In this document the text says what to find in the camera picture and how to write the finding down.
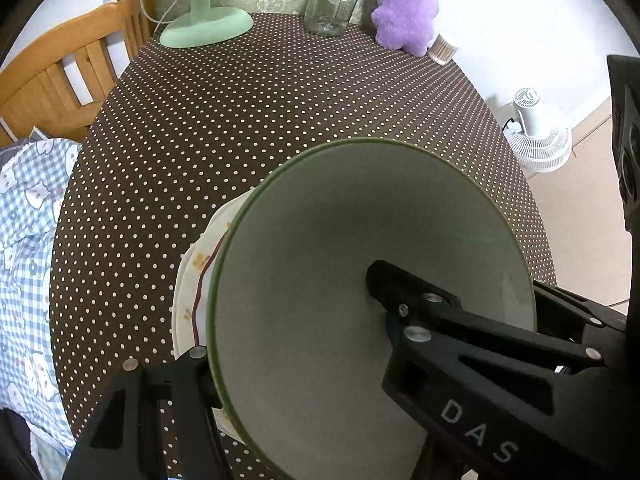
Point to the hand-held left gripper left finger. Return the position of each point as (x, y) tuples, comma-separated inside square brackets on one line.
[(170, 385)]

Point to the glass jar with dark lid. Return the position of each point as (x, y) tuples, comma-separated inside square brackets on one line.
[(330, 7)]

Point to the scalloped yellow-flower plate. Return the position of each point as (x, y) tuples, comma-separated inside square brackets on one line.
[(200, 260)]

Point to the blue checked blanket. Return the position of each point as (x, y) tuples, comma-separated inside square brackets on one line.
[(25, 260)]

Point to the cotton swab container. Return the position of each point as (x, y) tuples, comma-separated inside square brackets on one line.
[(442, 50)]

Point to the wooden chair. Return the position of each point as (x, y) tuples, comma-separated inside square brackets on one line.
[(50, 80)]

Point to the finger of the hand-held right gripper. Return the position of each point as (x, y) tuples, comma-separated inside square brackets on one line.
[(575, 307), (430, 310)]

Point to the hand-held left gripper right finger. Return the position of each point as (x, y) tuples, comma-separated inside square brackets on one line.
[(442, 466)]

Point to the white standing fan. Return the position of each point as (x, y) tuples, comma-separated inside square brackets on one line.
[(542, 135)]

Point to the green desk fan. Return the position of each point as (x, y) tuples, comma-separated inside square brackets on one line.
[(210, 25)]

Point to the green-rimmed ceramic bowl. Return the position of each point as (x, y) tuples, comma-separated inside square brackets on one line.
[(310, 260)]

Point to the purple plush toy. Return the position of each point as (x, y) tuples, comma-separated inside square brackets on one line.
[(402, 10)]

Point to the brown polka-dot tablecloth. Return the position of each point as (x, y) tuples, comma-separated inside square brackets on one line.
[(225, 120)]

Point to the large round yellow-flower plate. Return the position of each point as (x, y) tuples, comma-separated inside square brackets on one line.
[(179, 320)]

